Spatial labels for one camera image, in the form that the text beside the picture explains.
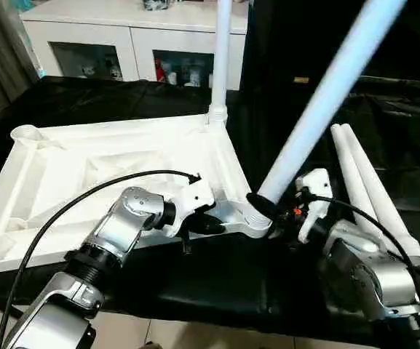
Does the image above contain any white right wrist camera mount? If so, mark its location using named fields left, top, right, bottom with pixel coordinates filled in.
left=294, top=168, right=331, bottom=244

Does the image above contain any grey curtain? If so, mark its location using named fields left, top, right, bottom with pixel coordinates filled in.
left=0, top=0, right=47, bottom=114

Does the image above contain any black mat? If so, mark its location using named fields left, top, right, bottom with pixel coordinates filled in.
left=0, top=74, right=420, bottom=346

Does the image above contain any white plastic table leg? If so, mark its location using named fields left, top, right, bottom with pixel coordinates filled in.
left=206, top=0, right=235, bottom=128
left=339, top=123, right=420, bottom=265
left=330, top=123, right=389, bottom=252
left=245, top=0, right=409, bottom=236

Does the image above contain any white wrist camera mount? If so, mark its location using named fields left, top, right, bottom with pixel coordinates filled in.
left=294, top=168, right=331, bottom=244
left=170, top=179, right=217, bottom=238

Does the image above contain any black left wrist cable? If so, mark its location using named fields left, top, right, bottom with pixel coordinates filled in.
left=0, top=169, right=202, bottom=349

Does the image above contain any long black bar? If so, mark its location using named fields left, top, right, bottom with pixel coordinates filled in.
left=357, top=77, right=420, bottom=90

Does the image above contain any white cabinet with glass doors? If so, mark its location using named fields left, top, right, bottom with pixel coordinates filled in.
left=18, top=0, right=250, bottom=92

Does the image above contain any white plastic table top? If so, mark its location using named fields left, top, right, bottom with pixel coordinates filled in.
left=0, top=113, right=280, bottom=285

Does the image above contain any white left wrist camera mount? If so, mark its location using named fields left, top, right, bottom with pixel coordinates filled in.
left=170, top=179, right=217, bottom=238

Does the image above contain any dark patterned small object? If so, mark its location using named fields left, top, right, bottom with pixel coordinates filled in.
left=142, top=0, right=176, bottom=11

